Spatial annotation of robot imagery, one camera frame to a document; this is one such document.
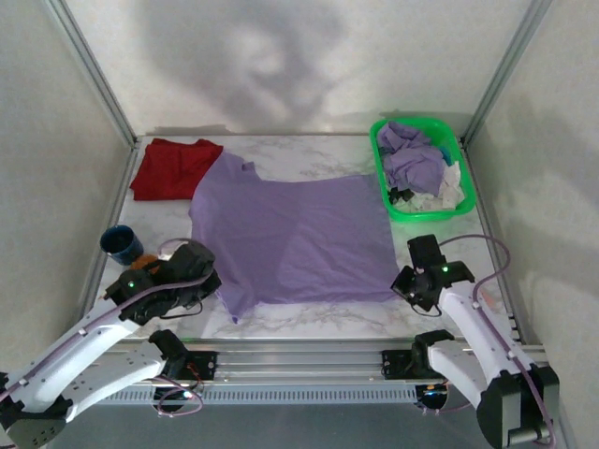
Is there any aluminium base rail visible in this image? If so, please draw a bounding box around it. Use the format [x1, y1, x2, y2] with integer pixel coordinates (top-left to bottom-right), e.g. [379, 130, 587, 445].
[105, 339, 548, 389]

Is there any purple t-shirt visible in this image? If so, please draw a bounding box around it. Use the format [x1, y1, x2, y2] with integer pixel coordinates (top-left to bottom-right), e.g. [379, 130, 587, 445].
[187, 152, 400, 325]
[376, 119, 445, 194]

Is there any green plastic basket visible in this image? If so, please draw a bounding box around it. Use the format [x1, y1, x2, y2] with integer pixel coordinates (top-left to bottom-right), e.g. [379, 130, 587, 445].
[369, 117, 478, 224]

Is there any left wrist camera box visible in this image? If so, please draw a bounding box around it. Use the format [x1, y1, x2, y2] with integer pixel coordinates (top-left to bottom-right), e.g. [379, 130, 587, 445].
[168, 241, 217, 282]

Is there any white cloth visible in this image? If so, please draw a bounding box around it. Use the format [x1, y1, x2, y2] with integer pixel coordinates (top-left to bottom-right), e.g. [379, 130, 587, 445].
[384, 161, 469, 214]

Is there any aluminium frame post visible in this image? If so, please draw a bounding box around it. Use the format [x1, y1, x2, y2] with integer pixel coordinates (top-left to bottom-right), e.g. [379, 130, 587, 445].
[460, 0, 553, 146]
[44, 0, 141, 149]

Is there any red t-shirt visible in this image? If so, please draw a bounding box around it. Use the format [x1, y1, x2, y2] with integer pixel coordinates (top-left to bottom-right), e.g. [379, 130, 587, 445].
[129, 138, 225, 202]

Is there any dark blue mug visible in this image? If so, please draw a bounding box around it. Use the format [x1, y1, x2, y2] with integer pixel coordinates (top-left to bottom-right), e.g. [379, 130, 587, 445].
[99, 224, 145, 268]

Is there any grey slotted cable duct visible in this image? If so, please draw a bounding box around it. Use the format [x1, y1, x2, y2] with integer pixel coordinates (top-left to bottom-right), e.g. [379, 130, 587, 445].
[100, 386, 420, 406]

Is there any brown plush toy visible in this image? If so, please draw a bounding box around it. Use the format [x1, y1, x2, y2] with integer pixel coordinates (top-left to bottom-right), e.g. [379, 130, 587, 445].
[128, 252, 163, 272]

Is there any aluminium side rail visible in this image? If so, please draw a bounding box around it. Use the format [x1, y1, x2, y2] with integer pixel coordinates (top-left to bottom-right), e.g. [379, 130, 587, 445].
[460, 139, 548, 347]

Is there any small black item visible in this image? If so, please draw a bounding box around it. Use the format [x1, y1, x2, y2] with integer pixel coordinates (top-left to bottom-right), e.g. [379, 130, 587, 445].
[387, 184, 416, 205]

